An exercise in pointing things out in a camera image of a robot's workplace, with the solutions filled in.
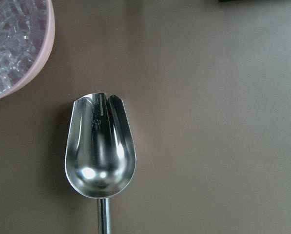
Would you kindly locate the steel ice scoop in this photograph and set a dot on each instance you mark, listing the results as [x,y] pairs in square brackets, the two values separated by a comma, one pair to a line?
[100,157]

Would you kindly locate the pink bowl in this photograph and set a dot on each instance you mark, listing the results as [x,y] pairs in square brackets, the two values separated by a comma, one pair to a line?
[46,48]

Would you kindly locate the clear ice cubes pile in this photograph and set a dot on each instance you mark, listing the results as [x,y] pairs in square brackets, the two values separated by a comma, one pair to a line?
[11,46]

